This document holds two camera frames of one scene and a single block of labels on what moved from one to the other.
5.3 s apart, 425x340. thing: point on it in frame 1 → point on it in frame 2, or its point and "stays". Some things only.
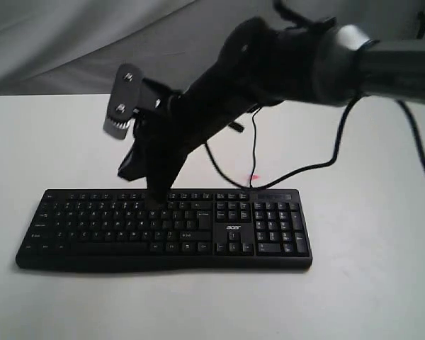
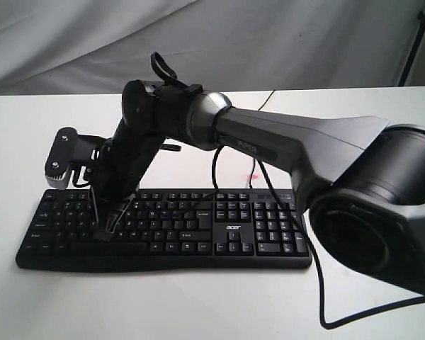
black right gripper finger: [134, 166] → [117, 213]
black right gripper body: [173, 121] → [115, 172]
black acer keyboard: [195, 230] stays
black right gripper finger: [162, 166] → [98, 232]
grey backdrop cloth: [76, 47] stays
